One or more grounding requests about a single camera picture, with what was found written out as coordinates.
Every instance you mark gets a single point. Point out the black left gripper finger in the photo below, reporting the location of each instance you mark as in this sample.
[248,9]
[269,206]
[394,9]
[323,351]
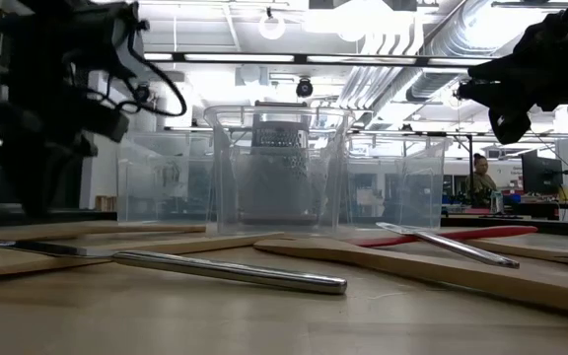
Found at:
[32,172]
[64,172]

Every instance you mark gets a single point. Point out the red silicone spatula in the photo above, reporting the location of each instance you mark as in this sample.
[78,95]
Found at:
[501,231]

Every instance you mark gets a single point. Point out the slotted wooden spatula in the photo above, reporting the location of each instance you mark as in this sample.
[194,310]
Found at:
[535,249]

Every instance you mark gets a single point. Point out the slim steel butter knife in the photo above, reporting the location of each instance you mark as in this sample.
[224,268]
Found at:
[461,249]

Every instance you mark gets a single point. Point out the large steel butter knife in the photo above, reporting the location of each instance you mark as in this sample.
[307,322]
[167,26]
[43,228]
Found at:
[239,273]

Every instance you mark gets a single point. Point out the broad wooden spatula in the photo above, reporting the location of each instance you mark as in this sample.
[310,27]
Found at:
[412,268]

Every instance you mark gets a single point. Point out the small wooden box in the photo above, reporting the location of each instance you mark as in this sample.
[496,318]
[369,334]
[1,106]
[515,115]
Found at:
[104,203]

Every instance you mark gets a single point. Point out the low clear plastic bin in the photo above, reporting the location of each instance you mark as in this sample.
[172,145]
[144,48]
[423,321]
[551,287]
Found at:
[412,197]
[156,187]

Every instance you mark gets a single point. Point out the black computer monitor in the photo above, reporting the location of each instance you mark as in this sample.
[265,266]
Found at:
[540,175]

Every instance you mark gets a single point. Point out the black vertical pole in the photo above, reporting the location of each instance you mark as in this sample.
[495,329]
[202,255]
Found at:
[471,167]

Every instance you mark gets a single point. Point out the person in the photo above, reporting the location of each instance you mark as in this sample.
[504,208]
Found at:
[481,185]

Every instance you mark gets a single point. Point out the cluttered black desk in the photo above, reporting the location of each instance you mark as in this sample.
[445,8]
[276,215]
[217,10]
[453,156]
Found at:
[535,209]

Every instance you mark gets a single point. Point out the clear water bottle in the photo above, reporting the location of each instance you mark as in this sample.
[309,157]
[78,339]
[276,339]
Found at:
[497,202]

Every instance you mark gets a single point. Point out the overhead light strip bar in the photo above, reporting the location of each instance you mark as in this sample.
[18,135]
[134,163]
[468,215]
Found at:
[239,57]

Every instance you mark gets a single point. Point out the metal box grater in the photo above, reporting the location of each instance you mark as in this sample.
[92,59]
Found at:
[279,158]

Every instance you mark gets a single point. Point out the tall clear plastic bin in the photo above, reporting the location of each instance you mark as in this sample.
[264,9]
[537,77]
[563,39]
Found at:
[333,207]

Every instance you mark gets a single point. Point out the silver ventilation duct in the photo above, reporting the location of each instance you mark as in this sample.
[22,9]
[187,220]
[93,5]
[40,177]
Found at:
[461,29]

